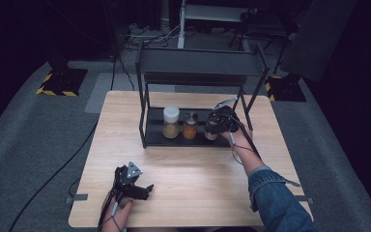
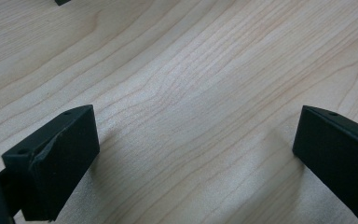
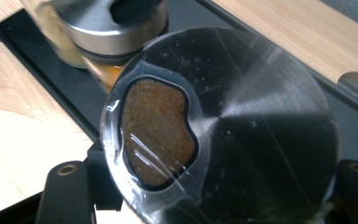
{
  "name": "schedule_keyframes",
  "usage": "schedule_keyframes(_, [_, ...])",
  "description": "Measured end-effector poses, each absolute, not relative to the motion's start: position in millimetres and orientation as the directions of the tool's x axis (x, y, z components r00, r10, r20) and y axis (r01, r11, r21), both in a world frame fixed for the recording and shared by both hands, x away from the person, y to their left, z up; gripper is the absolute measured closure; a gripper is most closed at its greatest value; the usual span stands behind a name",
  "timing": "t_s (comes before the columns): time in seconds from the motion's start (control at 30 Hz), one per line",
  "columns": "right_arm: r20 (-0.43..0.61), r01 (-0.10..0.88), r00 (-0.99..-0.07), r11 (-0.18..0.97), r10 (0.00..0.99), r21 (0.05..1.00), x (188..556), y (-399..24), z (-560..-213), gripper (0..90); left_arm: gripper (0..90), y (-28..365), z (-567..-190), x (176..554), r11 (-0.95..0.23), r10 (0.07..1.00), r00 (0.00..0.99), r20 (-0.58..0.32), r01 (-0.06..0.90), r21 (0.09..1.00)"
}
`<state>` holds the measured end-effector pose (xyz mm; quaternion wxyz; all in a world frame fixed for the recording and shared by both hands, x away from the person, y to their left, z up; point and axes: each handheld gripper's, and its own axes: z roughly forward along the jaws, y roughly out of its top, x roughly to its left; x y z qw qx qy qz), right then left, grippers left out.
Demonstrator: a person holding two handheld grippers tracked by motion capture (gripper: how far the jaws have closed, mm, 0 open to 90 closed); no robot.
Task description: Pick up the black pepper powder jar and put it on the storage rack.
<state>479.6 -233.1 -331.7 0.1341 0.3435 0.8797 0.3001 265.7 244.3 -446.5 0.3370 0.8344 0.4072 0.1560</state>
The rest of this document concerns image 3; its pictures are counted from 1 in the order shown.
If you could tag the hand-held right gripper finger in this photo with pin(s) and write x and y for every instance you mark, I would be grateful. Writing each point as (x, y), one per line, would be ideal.
(104, 183)

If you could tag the black metal two-tier rack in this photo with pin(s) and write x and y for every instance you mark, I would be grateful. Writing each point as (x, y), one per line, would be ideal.
(74, 90)

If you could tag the silver-lid jar pale spice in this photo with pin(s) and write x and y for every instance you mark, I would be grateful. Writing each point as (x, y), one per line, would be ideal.
(112, 34)

